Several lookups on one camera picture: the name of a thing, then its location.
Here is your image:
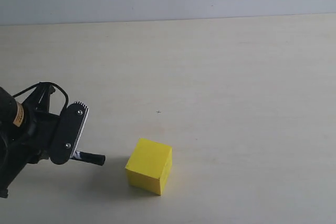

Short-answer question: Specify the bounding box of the black camera cable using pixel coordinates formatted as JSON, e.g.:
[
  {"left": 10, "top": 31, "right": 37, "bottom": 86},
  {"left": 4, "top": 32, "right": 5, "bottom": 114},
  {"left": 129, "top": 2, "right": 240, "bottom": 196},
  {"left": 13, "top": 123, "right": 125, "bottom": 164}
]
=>
[{"left": 12, "top": 82, "right": 70, "bottom": 112}]

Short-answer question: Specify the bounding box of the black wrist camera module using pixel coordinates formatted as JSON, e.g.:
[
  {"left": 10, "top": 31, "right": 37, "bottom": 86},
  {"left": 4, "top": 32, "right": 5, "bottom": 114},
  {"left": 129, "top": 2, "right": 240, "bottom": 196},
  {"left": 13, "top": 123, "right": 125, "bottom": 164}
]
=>
[{"left": 48, "top": 101, "right": 89, "bottom": 165}]

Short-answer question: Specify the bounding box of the yellow cube block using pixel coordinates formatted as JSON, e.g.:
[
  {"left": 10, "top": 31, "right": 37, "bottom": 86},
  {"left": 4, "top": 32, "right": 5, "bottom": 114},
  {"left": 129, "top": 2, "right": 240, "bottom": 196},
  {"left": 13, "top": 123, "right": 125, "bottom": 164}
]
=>
[{"left": 125, "top": 138, "right": 173, "bottom": 196}]

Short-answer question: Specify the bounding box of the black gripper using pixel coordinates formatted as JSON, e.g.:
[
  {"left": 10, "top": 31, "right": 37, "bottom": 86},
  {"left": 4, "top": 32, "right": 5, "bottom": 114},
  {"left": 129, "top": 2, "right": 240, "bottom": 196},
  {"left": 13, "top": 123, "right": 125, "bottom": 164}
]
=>
[{"left": 15, "top": 82, "right": 63, "bottom": 164}]

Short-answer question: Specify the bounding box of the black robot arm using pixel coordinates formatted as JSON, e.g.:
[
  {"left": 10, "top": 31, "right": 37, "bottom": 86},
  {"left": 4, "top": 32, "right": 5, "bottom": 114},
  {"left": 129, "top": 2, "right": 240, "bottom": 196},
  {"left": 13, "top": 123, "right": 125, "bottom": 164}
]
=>
[{"left": 1, "top": 82, "right": 69, "bottom": 198}]

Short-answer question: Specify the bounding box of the black white whiteboard marker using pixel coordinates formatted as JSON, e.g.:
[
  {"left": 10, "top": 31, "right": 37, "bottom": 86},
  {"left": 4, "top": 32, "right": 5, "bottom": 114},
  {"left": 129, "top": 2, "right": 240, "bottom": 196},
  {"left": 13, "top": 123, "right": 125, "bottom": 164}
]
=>
[{"left": 70, "top": 151, "right": 106, "bottom": 166}]

